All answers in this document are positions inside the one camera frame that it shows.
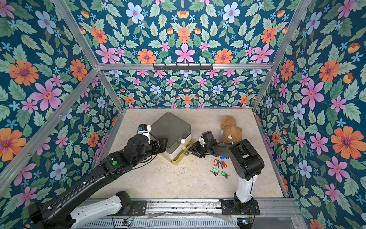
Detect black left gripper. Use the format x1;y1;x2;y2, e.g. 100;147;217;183
130;137;169;168

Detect white drawer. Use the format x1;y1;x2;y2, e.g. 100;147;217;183
162;140;193;161

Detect grey top drawer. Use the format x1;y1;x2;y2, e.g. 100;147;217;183
172;134;192;155

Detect yellow drawer cabinet base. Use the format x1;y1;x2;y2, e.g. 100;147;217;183
161;140;193;165

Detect green tag key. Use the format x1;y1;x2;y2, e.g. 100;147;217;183
220;171;229;179
210;168;220;176

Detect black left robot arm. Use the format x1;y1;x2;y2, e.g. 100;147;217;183
28;134;168;229

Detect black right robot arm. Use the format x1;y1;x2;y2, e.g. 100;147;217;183
188;131;265;181

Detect grey top drawer cabinet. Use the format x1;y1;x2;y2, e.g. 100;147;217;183
151;112;192;148

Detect brown teddy bear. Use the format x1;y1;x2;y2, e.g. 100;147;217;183
220;116;243;143

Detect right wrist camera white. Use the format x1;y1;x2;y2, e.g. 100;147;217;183
198;137;205;145

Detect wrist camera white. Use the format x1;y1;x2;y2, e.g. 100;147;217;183
198;137;205;145
137;124;151;143

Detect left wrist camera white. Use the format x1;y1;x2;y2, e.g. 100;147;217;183
137;124;151;143

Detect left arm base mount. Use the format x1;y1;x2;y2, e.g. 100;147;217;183
70;191;147;229

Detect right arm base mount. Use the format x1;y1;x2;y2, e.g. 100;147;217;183
219;175;260;217

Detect black wall hook rail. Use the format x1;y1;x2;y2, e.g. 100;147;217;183
153;64;214;71

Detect aluminium frame rear top beam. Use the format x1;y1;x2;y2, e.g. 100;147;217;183
98;63;273;71

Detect aluminium frame beam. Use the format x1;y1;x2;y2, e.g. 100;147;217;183
1;68;99;196
98;63;273;71

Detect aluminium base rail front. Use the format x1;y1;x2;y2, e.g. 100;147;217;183
79;198;307;229

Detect aluminium frame left top beam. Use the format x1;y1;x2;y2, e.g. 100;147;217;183
1;68;99;196

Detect aluminium frame left rear post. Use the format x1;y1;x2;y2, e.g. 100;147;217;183
53;1;124;113

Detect aluminium frame post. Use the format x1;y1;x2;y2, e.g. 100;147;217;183
252;0;311;114
53;1;124;113

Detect aluminium frame right rear post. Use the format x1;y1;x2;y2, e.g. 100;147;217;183
252;0;311;114

